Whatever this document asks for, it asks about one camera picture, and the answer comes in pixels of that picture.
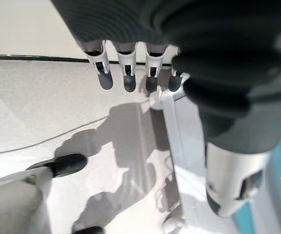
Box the thin white floor cable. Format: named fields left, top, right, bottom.
left=0, top=114, right=112, bottom=157

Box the white medical cart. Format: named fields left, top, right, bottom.
left=150, top=70, right=281, bottom=234

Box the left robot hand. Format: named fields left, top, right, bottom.
left=51, top=0, right=281, bottom=217

